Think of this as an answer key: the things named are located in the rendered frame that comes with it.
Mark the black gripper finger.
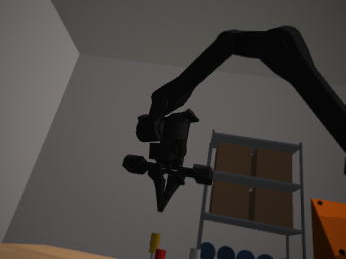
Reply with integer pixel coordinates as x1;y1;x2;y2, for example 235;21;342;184
160;174;185;213
148;171;166;212

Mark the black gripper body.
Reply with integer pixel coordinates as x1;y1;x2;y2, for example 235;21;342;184
122;134;213;185

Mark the green circuit board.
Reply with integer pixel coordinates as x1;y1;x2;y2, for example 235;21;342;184
149;233;201;259

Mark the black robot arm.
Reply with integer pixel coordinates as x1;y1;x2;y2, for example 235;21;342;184
136;26;346;163

